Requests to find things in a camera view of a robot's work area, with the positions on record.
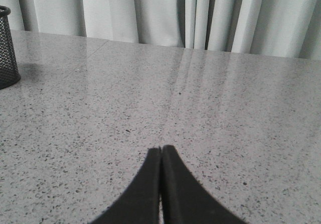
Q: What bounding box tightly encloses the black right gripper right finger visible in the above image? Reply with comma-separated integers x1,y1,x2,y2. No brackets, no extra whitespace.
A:
162,145,244,223

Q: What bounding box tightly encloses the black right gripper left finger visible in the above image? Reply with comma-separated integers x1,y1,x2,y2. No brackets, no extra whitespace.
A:
93,148,161,223

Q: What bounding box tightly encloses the black mesh pen bucket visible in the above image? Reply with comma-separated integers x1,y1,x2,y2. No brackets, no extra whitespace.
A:
0,6,21,89

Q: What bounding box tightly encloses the grey curtain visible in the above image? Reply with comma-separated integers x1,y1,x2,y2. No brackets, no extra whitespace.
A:
1,0,320,60

